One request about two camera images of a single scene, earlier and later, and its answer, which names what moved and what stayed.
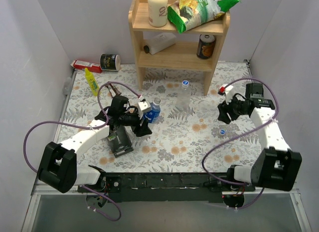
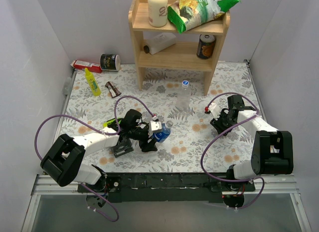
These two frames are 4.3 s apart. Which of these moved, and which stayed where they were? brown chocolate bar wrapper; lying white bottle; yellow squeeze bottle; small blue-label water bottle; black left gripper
Moved: small blue-label water bottle; black left gripper
Stayed: brown chocolate bar wrapper; yellow squeeze bottle; lying white bottle
